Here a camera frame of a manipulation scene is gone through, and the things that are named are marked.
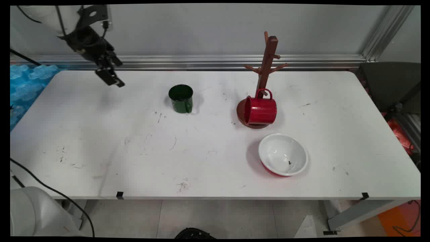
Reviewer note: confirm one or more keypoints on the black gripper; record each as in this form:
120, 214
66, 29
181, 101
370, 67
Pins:
87, 42

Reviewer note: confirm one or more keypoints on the red enamel mug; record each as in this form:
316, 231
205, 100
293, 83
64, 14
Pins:
263, 111

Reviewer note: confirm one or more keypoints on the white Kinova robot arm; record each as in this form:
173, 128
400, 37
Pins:
47, 16

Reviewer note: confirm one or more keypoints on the dark green enamel mug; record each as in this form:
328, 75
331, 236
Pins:
181, 102

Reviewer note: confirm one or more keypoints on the blue bubble wrap sheet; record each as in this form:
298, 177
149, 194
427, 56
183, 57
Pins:
25, 87

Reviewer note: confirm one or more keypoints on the black tape mark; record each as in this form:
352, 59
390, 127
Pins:
119, 195

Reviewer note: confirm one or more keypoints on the grey table leg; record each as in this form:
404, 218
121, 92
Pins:
75, 211
362, 211

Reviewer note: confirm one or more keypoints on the brown wooden mug tree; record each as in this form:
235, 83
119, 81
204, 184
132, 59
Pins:
267, 64

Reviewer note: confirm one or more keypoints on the black round floor object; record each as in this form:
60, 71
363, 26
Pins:
193, 233

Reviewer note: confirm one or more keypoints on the red bowl white inside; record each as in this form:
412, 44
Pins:
282, 153

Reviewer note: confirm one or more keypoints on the orange red bag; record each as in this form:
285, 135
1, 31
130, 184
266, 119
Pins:
399, 134

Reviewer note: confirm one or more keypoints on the orange floor mat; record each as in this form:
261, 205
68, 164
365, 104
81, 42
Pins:
399, 218

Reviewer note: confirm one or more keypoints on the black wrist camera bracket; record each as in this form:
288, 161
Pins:
95, 15

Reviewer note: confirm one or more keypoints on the long aluminium frame rail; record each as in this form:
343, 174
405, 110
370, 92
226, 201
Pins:
201, 62

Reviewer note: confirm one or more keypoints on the slanted aluminium frame post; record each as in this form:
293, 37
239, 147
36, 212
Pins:
386, 33

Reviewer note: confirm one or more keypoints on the short aluminium frame bar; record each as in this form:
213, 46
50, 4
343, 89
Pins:
411, 129

